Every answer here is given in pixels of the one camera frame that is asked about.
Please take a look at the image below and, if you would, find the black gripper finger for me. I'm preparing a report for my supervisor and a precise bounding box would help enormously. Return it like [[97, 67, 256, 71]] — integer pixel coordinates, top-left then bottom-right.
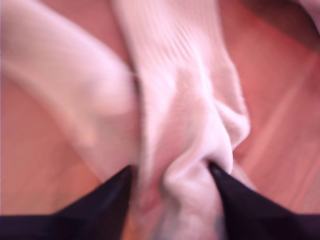
[[49, 165, 134, 240], [208, 161, 297, 240]]

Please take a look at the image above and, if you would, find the beige sock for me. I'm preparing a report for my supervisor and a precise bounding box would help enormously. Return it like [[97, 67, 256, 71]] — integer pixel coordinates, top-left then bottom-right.
[[0, 0, 141, 183], [111, 0, 258, 240]]

